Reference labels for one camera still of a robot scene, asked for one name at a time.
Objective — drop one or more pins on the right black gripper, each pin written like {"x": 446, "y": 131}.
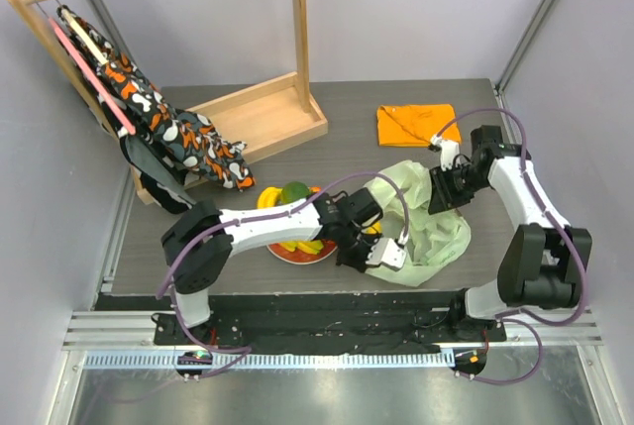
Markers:
{"x": 441, "y": 192}

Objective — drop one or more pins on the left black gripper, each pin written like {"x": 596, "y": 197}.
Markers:
{"x": 359, "y": 264}

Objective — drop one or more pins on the fake yellow fruit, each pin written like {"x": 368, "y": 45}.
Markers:
{"x": 375, "y": 228}

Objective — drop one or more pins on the fake yellow bananas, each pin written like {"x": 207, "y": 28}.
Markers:
{"x": 308, "y": 247}
{"x": 269, "y": 197}

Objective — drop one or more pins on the pale yellow plastic bag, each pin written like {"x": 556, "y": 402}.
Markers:
{"x": 434, "y": 240}

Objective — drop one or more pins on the fake green fruit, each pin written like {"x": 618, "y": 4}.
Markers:
{"x": 294, "y": 191}

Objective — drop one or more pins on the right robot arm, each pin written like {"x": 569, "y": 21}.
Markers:
{"x": 544, "y": 267}

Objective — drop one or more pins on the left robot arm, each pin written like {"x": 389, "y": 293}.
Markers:
{"x": 199, "y": 245}

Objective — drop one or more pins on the red and teal plate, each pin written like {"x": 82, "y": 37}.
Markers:
{"x": 299, "y": 258}

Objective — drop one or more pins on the orange folded cloth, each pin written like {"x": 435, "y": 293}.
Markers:
{"x": 411, "y": 125}

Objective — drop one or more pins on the wooden clothes rack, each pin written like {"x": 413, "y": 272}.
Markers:
{"x": 244, "y": 63}

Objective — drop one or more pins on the orange patterned garment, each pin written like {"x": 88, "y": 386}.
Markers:
{"x": 187, "y": 141}

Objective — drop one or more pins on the zebra print garment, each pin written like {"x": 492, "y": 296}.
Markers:
{"x": 156, "y": 177}

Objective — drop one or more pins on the cream clothes hanger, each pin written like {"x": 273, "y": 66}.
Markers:
{"x": 83, "y": 35}

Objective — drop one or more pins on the pink clothes hanger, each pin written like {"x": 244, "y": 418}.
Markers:
{"x": 127, "y": 126}

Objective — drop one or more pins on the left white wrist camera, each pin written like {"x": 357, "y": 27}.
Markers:
{"x": 386, "y": 252}

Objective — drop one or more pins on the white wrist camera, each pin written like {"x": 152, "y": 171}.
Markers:
{"x": 448, "y": 151}
{"x": 386, "y": 252}

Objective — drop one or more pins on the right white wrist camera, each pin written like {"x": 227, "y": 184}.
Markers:
{"x": 448, "y": 151}

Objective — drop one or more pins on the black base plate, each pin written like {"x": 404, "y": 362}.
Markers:
{"x": 315, "y": 324}

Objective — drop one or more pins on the slotted cable duct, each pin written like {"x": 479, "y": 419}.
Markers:
{"x": 186, "y": 360}

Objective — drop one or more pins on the aluminium frame rail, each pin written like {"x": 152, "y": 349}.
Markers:
{"x": 107, "y": 22}

